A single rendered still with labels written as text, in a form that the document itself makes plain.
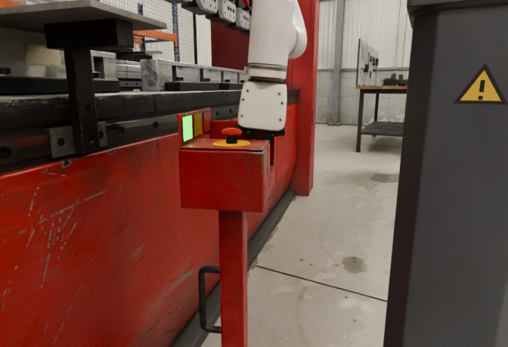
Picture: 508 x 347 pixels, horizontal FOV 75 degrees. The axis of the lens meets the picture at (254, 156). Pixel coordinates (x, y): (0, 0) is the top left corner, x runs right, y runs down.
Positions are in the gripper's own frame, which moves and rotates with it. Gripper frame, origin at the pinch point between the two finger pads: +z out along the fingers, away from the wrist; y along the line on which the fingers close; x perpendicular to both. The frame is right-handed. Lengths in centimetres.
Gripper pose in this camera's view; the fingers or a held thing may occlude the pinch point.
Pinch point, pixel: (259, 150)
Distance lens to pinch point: 74.0
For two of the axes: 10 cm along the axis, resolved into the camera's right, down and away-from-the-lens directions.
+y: 9.8, 1.2, -1.4
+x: 1.6, -2.1, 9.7
